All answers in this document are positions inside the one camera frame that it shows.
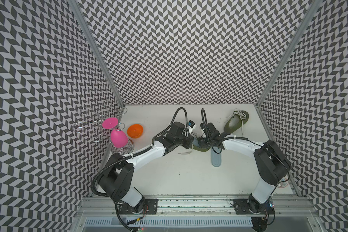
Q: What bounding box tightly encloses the green shoe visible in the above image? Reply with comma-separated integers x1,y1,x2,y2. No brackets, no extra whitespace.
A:
179,137,210,155
224,109,249,135

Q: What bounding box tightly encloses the blue insole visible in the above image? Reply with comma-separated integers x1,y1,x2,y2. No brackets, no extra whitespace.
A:
211,147,222,167

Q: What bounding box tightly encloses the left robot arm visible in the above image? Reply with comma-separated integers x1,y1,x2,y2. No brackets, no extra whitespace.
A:
96,120,196,214

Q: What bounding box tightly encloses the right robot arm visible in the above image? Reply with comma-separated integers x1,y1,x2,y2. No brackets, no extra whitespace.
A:
197,123,291,214

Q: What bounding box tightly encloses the orange plastic cup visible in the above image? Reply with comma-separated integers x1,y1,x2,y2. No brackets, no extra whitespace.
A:
127,124,144,139

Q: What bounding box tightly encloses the pink plastic wine glass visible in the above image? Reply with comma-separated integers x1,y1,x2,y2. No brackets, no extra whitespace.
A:
102,118,129,148

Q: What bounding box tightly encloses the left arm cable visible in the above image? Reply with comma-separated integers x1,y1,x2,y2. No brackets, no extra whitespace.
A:
90,107,189,198

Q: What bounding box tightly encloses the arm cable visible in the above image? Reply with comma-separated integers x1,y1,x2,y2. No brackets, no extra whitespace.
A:
90,107,189,198
200,108,264,154

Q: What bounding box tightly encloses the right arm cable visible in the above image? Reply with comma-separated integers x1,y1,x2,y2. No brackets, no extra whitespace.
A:
200,108,264,154

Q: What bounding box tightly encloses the wire glass rack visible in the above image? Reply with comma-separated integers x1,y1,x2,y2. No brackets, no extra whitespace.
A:
72,107,128,143

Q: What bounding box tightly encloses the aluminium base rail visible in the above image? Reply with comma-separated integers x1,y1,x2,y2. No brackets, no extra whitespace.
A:
75,195,320,218

